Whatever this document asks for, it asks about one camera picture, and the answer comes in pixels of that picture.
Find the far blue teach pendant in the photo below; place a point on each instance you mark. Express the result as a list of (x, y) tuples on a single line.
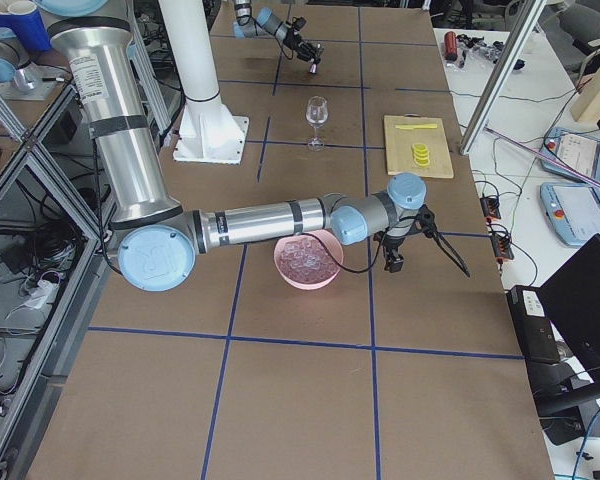
[(578, 150)]

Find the black ice tongs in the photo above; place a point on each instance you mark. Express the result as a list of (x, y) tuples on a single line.
[(448, 250)]

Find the aluminium frame post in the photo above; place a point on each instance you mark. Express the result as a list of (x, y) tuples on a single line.
[(514, 45)]

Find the wooden upright plank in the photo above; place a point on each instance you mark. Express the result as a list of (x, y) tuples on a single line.
[(587, 107)]

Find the blue teach pendant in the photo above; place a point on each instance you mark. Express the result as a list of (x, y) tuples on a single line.
[(578, 150), (573, 210)]

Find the blue plastic bin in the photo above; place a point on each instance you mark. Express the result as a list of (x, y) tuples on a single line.
[(24, 19)]

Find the black laptop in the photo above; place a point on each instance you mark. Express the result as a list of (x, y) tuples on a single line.
[(571, 301)]

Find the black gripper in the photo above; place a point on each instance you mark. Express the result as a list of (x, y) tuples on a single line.
[(393, 247), (300, 46)]

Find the clear plastic bag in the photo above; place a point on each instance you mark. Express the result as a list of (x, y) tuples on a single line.
[(475, 49)]

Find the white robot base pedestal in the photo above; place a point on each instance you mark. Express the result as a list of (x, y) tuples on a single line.
[(208, 132)]

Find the red cylindrical bottle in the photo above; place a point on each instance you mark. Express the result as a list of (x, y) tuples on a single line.
[(450, 46)]

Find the steel double jigger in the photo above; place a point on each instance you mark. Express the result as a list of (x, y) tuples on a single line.
[(317, 59)]

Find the wooden cutting board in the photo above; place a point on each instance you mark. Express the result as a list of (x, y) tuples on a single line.
[(398, 152)]

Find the clear wine glass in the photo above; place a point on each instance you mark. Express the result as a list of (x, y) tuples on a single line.
[(316, 115)]

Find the lemon slice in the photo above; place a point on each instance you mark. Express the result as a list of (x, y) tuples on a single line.
[(420, 154)]

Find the grey office chair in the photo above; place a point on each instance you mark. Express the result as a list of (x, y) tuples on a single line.
[(581, 22)]

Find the near blue teach pendant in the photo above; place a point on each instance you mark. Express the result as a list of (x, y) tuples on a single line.
[(573, 210)]

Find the pink bowl with ice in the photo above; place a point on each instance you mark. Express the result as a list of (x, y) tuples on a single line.
[(310, 261)]

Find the yellow plastic knife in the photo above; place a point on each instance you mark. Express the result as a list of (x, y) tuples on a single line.
[(419, 126)]

